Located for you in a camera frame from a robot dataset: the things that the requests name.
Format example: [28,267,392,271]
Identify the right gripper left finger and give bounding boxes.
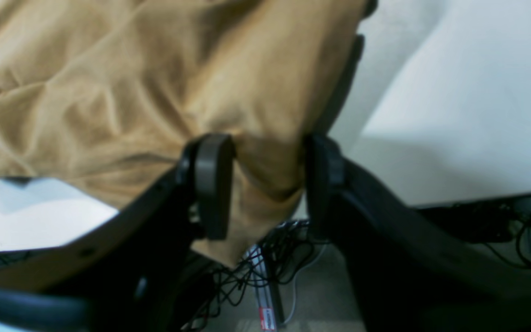
[0,134,235,332]

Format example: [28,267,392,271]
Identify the aluminium table frame post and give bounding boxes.
[245,244,285,332]

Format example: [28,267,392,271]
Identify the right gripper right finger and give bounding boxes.
[304,134,531,332]

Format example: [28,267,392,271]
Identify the brown t-shirt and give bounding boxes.
[0,0,378,267]

